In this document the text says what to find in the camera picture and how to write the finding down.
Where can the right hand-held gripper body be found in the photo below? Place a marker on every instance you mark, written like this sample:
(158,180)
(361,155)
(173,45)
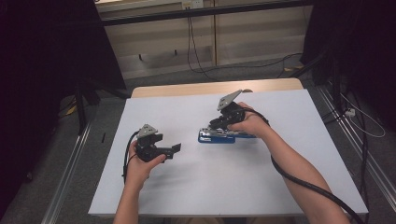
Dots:
(232,115)

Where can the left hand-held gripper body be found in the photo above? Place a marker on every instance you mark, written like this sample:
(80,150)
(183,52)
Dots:
(148,149)

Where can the blue stapler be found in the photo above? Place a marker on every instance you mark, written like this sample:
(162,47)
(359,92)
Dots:
(214,139)

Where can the person's right hand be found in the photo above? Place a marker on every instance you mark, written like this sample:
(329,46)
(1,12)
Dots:
(252,124)

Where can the person's left hand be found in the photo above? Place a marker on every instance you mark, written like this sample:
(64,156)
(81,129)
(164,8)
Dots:
(138,171)

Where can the dark round table grommet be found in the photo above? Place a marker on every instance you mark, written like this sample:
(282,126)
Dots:
(248,90)

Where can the wooden table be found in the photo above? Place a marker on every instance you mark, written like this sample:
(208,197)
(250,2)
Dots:
(186,88)

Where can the small black floor object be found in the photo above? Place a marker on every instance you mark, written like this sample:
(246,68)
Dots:
(103,137)

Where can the white table board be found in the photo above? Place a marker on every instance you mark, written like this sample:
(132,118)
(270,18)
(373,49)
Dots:
(218,186)

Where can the black metal stand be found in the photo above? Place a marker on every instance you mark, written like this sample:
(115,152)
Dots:
(81,109)

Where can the beige wooden cabinet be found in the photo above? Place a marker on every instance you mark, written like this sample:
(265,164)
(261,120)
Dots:
(255,40)

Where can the white plug adapter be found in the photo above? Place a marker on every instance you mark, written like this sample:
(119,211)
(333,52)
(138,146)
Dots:
(350,112)

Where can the black curtain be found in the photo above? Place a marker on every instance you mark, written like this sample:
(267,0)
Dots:
(40,77)
(364,46)

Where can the aluminium floor rail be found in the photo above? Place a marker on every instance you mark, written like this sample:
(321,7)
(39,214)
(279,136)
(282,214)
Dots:
(67,177)
(361,146)

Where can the white wall socket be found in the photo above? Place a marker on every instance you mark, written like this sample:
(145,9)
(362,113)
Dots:
(192,4)

